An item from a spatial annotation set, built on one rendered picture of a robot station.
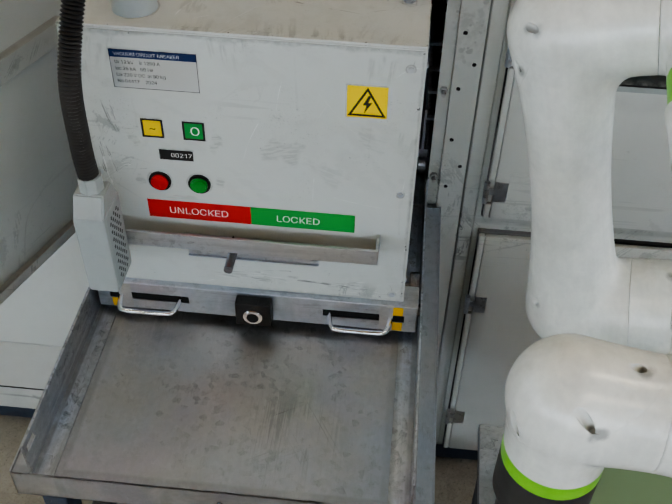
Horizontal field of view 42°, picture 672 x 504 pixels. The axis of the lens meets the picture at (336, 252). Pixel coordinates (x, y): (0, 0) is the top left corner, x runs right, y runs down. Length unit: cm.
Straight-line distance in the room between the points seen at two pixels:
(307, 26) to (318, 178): 23
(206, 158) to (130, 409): 41
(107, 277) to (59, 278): 71
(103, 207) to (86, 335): 32
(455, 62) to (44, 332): 119
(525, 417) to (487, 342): 127
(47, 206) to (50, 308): 49
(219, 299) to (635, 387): 88
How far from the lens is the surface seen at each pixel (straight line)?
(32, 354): 231
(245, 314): 146
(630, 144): 167
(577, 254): 113
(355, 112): 121
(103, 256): 133
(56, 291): 210
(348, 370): 145
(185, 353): 149
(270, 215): 135
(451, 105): 161
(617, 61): 98
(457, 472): 237
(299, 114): 123
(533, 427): 75
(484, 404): 218
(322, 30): 119
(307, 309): 146
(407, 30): 120
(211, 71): 122
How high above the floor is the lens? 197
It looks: 43 degrees down
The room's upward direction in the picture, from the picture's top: 1 degrees clockwise
